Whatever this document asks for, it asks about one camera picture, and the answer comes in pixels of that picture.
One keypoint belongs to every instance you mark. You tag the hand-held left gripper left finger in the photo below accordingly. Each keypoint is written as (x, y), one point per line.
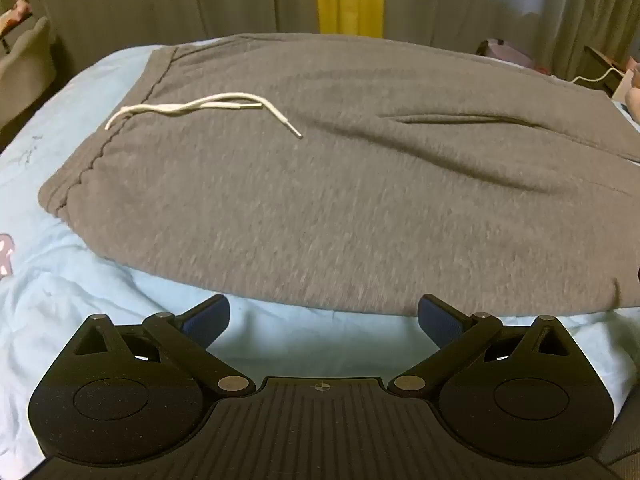
(206, 318)

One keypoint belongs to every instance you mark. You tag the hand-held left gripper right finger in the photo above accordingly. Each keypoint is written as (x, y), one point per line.
(440, 321)

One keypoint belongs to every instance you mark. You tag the grey sweat pants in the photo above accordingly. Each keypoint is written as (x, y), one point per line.
(325, 185)

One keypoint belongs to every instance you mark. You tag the light blue printed blanket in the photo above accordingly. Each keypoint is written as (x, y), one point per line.
(50, 285)

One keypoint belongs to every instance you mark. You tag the pale pink object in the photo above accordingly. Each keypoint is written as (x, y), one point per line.
(631, 95)

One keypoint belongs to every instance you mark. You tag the dark wooden nightstand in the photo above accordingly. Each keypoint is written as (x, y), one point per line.
(597, 60)

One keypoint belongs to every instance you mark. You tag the beige chair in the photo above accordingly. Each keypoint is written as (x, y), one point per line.
(25, 70)

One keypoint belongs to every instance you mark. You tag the small pink toy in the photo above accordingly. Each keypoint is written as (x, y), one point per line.
(15, 10)

